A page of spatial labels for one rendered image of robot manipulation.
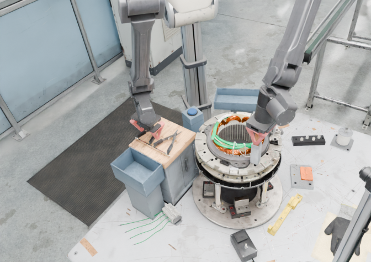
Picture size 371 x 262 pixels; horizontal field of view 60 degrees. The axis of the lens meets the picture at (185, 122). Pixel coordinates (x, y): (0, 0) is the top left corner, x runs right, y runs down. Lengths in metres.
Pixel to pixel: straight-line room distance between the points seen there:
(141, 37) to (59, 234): 1.85
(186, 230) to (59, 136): 2.04
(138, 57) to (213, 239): 0.76
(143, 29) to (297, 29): 0.40
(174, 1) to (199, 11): 0.12
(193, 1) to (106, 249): 1.03
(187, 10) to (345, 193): 0.99
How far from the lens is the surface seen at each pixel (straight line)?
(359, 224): 0.91
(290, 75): 0.92
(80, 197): 2.60
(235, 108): 1.45
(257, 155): 1.11
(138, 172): 1.31
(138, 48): 0.93
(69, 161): 2.89
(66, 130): 3.21
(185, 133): 1.30
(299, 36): 0.91
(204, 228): 1.37
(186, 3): 1.33
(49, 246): 2.48
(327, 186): 1.54
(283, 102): 0.89
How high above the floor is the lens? 1.97
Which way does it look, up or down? 42 degrees down
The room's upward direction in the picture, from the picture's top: 7 degrees counter-clockwise
